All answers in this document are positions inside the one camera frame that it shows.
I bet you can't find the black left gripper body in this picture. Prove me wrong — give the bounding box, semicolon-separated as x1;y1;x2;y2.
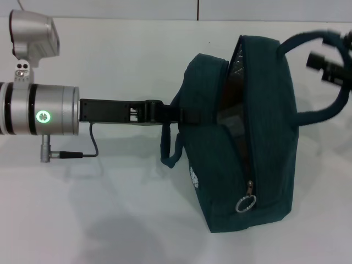
78;98;157;128

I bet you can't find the dark teal fabric lunch bag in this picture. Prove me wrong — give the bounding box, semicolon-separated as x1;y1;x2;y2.
160;29;352;234

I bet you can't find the left arm plug and cable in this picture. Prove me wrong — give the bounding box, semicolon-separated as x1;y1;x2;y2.
40;122;100;163

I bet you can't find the metal zipper pull ring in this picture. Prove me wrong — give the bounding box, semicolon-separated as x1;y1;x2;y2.
235;179;257;215

